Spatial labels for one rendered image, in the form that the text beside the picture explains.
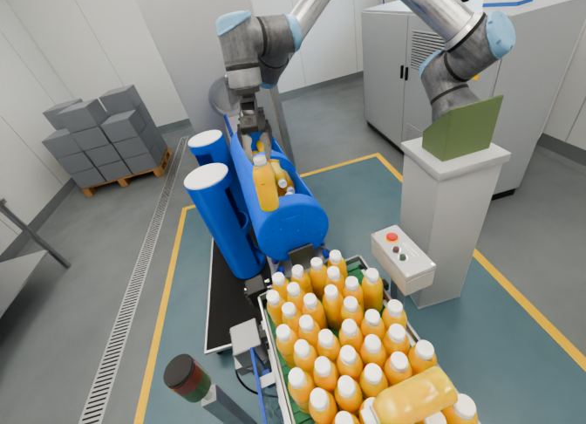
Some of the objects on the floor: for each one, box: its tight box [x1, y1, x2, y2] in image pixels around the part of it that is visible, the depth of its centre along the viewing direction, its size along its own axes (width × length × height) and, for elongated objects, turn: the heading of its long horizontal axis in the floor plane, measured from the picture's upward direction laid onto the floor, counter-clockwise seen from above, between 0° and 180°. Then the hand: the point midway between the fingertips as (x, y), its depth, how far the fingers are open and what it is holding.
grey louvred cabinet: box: [361, 0, 586, 202], centre depth 280 cm, size 54×215×145 cm, turn 25°
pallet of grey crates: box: [41, 84, 172, 197], centre depth 407 cm, size 120×80×119 cm
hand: (259, 159), depth 82 cm, fingers closed on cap, 4 cm apart
